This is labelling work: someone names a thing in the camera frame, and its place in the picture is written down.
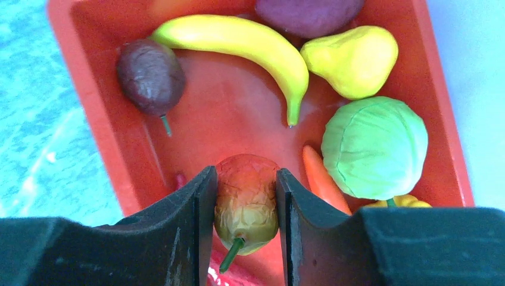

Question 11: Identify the red apple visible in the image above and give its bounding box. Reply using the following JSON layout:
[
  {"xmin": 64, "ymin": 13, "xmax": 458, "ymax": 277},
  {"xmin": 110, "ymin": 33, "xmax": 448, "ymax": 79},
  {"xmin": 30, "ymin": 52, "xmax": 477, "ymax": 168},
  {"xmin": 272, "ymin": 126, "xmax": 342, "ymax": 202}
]
[{"xmin": 214, "ymin": 154, "xmax": 280, "ymax": 273}]

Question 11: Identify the yellow squash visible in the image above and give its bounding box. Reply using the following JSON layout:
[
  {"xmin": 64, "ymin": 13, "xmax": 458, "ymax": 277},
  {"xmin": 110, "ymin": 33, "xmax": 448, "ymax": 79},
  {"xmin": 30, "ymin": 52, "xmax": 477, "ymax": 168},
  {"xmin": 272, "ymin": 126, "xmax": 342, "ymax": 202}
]
[{"xmin": 300, "ymin": 26, "xmax": 399, "ymax": 100}]

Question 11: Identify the red plastic bin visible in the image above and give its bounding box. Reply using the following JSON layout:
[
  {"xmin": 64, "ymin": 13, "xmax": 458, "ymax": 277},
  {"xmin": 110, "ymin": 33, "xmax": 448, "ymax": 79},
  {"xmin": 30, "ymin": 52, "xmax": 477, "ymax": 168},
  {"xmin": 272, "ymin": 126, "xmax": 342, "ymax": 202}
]
[{"xmin": 48, "ymin": 1, "xmax": 473, "ymax": 215}]

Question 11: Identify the red chili pepper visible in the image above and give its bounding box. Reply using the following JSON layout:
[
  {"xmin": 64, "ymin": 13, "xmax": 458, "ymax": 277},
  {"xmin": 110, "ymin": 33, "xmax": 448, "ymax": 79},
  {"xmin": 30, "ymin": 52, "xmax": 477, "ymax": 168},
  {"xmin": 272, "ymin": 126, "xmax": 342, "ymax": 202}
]
[{"xmin": 175, "ymin": 173, "xmax": 187, "ymax": 191}]

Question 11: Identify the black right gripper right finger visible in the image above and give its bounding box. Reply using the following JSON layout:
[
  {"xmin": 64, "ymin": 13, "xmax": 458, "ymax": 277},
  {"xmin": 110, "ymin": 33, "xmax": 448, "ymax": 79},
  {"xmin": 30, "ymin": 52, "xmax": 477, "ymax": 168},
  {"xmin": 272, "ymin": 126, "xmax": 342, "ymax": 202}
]
[{"xmin": 276, "ymin": 169, "xmax": 504, "ymax": 285}]

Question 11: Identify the yellow banana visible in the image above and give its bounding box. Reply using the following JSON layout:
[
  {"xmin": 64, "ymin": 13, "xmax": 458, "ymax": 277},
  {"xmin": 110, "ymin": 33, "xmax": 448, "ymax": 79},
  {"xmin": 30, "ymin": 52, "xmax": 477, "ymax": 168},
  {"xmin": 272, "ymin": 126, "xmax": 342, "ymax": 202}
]
[{"xmin": 151, "ymin": 14, "xmax": 309, "ymax": 126}]

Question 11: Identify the orange carrot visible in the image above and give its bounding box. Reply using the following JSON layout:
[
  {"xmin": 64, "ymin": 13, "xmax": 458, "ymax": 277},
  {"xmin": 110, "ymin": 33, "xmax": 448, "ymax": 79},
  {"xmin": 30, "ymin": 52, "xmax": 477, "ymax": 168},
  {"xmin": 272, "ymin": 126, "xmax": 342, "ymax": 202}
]
[{"xmin": 302, "ymin": 145, "xmax": 352, "ymax": 215}]

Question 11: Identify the purple eggplant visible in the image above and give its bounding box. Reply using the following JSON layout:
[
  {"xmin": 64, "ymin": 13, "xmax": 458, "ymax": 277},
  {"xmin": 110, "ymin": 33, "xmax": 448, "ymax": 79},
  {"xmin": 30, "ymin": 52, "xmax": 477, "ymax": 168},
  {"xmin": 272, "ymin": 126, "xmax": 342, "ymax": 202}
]
[{"xmin": 255, "ymin": 0, "xmax": 364, "ymax": 39}]

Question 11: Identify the dark purple passion fruit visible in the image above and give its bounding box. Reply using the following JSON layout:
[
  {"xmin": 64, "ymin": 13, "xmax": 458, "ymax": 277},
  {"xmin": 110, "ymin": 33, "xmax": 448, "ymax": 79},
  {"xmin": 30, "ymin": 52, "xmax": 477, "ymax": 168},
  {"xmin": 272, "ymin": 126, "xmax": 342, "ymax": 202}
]
[{"xmin": 116, "ymin": 39, "xmax": 186, "ymax": 136}]

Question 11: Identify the green cabbage near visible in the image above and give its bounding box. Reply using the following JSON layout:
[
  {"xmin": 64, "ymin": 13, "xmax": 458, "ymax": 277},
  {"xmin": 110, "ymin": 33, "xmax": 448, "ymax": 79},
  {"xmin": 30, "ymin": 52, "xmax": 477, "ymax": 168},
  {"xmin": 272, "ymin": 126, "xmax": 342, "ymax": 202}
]
[{"xmin": 321, "ymin": 97, "xmax": 428, "ymax": 200}]

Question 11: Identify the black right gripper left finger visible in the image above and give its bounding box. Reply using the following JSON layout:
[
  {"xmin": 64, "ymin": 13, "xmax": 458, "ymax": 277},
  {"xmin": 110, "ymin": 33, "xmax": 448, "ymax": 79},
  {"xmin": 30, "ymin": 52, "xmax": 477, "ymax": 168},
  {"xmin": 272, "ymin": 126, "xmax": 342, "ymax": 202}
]
[{"xmin": 1, "ymin": 166, "xmax": 217, "ymax": 285}]

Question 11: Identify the yellow bell pepper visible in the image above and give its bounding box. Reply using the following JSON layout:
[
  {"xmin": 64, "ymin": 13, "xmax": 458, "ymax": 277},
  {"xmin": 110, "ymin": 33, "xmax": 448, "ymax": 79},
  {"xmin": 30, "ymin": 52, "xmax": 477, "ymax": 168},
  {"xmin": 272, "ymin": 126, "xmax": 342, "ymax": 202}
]
[{"xmin": 364, "ymin": 194, "xmax": 432, "ymax": 207}]

